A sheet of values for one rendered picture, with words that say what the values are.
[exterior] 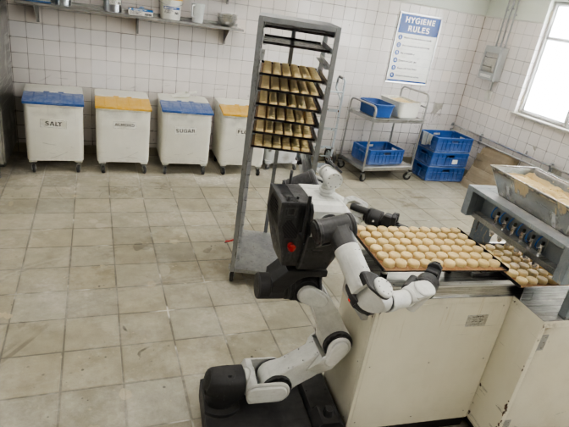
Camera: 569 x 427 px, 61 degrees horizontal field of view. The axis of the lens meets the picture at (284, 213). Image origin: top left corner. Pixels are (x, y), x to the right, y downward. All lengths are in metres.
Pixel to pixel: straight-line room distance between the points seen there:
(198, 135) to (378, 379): 3.66
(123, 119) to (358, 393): 3.75
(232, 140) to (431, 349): 3.68
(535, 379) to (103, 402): 2.06
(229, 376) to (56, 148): 3.58
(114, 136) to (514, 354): 4.14
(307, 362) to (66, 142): 3.70
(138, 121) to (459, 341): 3.86
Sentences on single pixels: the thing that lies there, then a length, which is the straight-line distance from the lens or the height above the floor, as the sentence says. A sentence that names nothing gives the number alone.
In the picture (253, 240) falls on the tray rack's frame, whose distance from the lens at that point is 3.88.
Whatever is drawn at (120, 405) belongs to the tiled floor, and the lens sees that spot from 2.68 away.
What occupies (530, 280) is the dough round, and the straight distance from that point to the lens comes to 2.50.
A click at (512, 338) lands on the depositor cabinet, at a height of 0.66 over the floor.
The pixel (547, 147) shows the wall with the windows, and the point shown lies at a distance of 6.48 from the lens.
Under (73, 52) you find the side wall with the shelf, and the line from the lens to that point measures 5.78.
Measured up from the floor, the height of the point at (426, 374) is 0.40.
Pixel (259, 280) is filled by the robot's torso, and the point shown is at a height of 0.85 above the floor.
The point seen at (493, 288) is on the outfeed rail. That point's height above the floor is 0.88.
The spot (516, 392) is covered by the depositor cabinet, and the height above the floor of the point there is 0.44.
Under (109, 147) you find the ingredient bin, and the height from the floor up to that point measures 0.29.
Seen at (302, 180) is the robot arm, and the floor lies 1.22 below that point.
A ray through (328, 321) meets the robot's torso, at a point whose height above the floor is 0.65.
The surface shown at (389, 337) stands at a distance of 2.25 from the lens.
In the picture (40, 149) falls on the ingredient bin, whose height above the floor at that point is 0.25.
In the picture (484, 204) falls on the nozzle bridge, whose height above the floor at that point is 1.09.
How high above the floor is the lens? 1.92
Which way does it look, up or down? 24 degrees down
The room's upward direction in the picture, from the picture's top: 9 degrees clockwise
